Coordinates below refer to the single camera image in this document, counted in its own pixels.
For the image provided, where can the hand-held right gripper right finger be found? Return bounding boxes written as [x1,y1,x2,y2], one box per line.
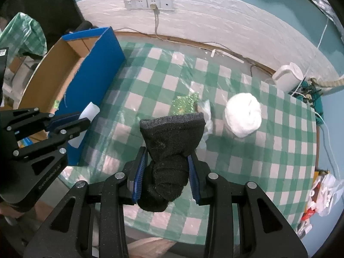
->
[187,150,309,258]

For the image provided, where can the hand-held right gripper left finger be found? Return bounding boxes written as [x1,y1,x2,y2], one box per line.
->
[24,146,148,258]

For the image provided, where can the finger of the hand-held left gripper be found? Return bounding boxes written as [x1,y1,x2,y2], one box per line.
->
[0,107,81,140]
[13,118,91,164]

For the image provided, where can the light grey sock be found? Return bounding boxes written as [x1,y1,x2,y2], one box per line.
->
[68,101,100,149]

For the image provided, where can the black sock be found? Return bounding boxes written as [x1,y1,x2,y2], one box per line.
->
[137,113,207,212]

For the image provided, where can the blue-edged cardboard box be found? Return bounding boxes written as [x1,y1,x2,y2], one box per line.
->
[17,27,127,167]

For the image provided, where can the black cylinder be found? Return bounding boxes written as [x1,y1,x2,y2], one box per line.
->
[74,21,94,33]

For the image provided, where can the dark cloth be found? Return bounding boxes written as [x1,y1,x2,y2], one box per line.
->
[0,0,82,43]

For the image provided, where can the white plastic strip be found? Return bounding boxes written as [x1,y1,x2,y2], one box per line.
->
[210,49,244,64]

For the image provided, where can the snack packets on floor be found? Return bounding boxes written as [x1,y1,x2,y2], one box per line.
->
[297,170,344,238]

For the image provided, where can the white electric kettle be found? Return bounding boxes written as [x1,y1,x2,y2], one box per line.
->
[272,62,304,93]

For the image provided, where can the white power cable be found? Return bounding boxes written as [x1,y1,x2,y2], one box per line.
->
[316,111,342,179]

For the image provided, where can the beige plug cable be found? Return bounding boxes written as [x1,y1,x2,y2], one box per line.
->
[150,5,160,37]

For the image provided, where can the thin white hanging cable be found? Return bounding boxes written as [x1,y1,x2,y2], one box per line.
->
[316,17,330,49]

